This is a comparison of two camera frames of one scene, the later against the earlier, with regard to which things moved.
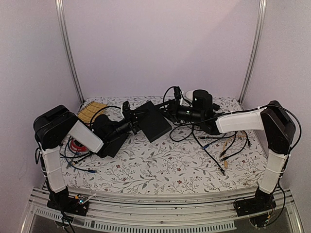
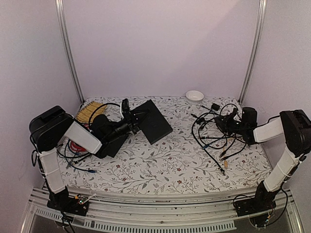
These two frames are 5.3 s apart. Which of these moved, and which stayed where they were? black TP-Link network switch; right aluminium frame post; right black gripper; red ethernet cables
Moved: right black gripper
Stayed: black TP-Link network switch; right aluminium frame post; red ethernet cables
